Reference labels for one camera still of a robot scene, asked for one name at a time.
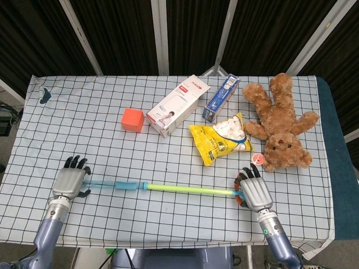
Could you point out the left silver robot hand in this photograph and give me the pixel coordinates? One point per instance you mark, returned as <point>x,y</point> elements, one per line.
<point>68,182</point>

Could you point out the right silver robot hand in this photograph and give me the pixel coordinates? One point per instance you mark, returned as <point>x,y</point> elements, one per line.
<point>256,193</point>

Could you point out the blue green toy pump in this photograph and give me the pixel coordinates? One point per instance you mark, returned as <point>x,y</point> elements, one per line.
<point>174,189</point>

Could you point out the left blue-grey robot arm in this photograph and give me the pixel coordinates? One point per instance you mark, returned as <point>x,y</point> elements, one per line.
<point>47,232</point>

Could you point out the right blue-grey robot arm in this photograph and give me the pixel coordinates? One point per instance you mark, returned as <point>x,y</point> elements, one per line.
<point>276,235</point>

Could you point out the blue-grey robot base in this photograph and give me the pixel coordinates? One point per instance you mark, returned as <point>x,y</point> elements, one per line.
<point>171,259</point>

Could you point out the small round red-white tag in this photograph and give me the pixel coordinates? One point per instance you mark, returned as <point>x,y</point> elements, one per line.
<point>257,159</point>

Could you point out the white black-checked tablecloth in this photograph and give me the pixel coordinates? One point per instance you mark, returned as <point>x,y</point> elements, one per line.
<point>126,218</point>

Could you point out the yellow marshmallow bag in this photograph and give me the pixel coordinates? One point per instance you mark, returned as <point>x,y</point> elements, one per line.
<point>213,140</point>

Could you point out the brown teddy bear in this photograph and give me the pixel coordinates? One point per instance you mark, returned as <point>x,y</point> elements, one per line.
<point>277,123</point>

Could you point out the orange cube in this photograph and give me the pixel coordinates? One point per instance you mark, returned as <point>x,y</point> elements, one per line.
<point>132,120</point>

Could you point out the blue toothbrush box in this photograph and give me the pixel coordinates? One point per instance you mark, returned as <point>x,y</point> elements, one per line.
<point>220,98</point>

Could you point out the white lamp carton box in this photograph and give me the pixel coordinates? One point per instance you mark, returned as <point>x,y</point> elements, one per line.
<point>175,107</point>

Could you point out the white tripod stand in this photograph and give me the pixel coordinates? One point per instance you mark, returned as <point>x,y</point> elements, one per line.
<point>216,68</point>

